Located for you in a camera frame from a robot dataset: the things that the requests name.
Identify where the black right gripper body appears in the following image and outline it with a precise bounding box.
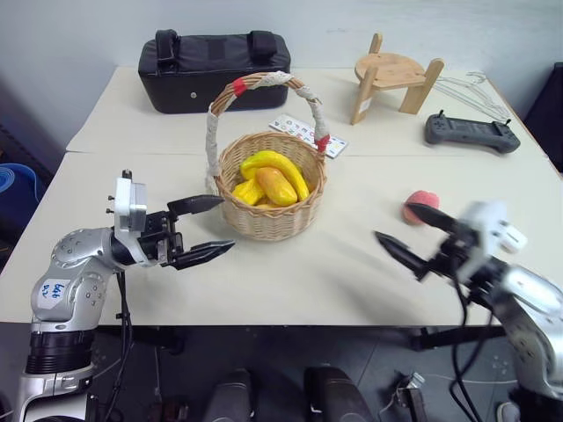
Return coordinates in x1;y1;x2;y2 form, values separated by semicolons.
428;219;481;276

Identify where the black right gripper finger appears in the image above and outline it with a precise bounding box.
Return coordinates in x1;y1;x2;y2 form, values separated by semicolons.
373;230;435;282
405;200;457;234

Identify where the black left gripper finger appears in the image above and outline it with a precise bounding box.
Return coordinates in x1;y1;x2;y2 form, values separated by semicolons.
166;239;237;271
166;194;226;217

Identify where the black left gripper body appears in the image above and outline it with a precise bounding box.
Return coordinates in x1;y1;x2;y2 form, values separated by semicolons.
136;209;184;268

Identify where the pink peach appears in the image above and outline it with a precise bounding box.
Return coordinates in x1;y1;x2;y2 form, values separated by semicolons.
398;189;442;226

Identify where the yellow star fruit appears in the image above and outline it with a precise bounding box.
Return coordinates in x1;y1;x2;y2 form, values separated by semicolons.
231;178;267;207

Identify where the orange yellow mango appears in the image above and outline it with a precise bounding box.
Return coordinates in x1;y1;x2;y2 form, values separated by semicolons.
254;166;299;207

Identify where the yellow banana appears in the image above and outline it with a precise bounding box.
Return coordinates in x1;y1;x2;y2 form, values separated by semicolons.
239;150;311;202

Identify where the grey game controller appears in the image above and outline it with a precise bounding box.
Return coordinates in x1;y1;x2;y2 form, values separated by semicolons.
424;110;522;154

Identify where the white card with coloured pictures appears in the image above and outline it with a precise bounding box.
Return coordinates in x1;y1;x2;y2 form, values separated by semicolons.
268;113;349;159

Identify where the black fabric bag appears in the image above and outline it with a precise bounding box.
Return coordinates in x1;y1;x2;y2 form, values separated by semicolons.
137;28;292;115

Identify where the dark rounded shape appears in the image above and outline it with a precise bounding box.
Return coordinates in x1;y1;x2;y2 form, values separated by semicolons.
303;365;375;422
204;367;256;422

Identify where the blue bin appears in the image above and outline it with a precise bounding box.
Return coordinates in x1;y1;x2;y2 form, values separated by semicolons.
0;163;48;241

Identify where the round wooden stand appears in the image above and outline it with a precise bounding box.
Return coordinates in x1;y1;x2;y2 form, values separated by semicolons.
349;33;445;127

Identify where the dark chair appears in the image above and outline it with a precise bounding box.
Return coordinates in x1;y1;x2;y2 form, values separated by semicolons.
523;61;563;172

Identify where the grey shoe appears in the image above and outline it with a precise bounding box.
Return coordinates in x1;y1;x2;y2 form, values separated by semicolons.
495;400;523;422

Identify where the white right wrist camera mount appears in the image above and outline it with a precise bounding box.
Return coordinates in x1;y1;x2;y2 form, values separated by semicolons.
457;200;529;282

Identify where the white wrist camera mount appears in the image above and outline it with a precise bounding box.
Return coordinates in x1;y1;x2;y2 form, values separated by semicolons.
457;200;529;282
107;168;149;245

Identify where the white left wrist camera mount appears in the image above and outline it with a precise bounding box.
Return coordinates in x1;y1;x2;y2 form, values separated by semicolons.
107;168;149;245

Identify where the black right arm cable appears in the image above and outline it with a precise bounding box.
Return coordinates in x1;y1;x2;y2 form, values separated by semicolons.
447;274;496;422

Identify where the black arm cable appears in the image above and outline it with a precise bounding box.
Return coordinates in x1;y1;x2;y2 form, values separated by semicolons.
447;274;496;422
87;268;135;422

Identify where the wicker basket with taped handle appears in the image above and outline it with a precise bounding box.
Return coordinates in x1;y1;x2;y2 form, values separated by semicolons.
202;69;331;242

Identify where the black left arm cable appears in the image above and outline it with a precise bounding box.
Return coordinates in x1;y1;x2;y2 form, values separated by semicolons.
87;268;135;422

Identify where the silver wire clothes hanger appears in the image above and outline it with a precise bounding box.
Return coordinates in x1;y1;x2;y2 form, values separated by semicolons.
433;70;514;124

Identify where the white floor cable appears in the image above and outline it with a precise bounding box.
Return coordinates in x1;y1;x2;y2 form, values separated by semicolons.
421;373;520;386

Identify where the black metal floor bracket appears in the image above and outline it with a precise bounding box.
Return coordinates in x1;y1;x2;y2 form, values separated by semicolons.
386;371;428;422

